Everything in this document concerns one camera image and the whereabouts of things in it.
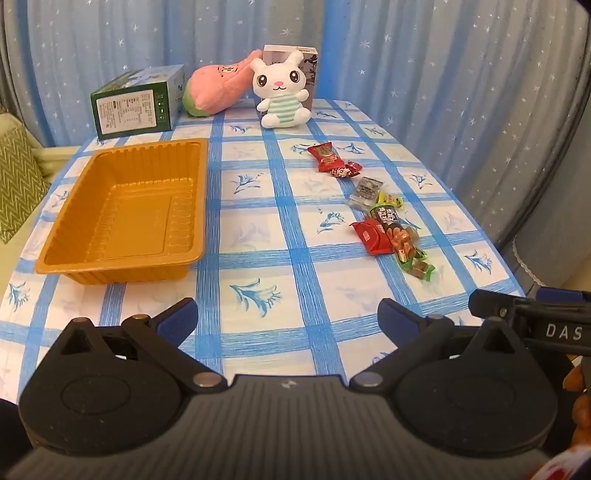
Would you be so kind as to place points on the white rabbit plush toy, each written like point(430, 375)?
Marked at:
point(281, 106)

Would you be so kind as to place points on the yellow green snack packet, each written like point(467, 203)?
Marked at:
point(390, 201)

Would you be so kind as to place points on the person's printed clothing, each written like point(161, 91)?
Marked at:
point(579, 397)

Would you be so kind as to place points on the blue star curtain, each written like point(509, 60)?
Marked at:
point(415, 69)

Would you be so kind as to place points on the plain red snack packet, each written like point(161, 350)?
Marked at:
point(371, 236)

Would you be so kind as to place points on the pale green sofa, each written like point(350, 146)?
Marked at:
point(55, 157)

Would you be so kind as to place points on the green cardboard box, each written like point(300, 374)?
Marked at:
point(134, 110)

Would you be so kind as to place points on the orange plastic tray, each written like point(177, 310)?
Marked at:
point(138, 217)

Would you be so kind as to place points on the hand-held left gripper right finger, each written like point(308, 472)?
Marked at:
point(392, 316)

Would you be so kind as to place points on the green zigzag cushion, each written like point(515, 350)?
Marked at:
point(18, 184)

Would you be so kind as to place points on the pink peach plush toy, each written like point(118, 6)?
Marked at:
point(217, 87)

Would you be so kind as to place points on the grey lace-trimmed cloth cover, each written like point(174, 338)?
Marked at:
point(554, 258)

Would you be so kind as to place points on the red gold-label snack packet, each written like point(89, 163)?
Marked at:
point(325, 156)

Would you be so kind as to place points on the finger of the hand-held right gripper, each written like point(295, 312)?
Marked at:
point(489, 304)

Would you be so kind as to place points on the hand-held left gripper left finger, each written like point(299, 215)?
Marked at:
point(178, 318)

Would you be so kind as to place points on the grey cardboard box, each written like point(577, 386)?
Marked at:
point(310, 69)

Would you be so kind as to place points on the blue checked tablecloth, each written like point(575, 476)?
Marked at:
point(286, 277)

